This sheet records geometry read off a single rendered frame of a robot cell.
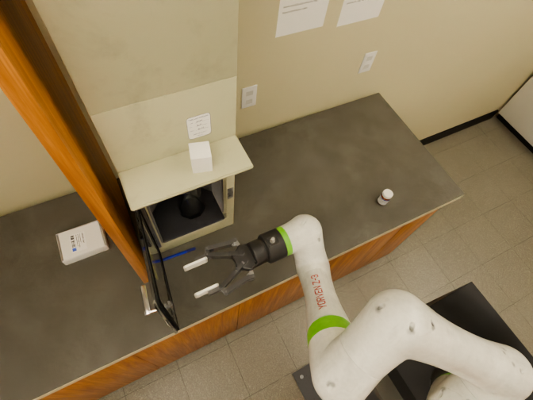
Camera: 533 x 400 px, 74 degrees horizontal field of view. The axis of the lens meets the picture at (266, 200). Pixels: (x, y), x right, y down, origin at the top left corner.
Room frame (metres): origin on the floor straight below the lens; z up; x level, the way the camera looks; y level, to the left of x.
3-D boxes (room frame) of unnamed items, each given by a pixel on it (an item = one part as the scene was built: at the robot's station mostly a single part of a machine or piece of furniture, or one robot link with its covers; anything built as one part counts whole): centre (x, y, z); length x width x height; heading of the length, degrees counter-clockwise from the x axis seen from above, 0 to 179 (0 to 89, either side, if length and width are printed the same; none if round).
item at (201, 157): (0.50, 0.18, 1.54); 0.05 x 0.05 x 0.06; 22
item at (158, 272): (0.29, 0.29, 1.19); 0.30 x 0.01 x 0.40; 29
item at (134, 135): (0.63, 0.32, 1.33); 0.32 x 0.25 x 0.77; 126
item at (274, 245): (0.41, -0.04, 1.29); 0.09 x 0.06 x 0.12; 36
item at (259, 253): (0.37, 0.02, 1.28); 0.09 x 0.08 x 0.07; 126
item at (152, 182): (0.48, 0.21, 1.46); 0.32 x 0.11 x 0.10; 126
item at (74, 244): (0.42, 0.66, 0.96); 0.16 x 0.12 x 0.04; 125
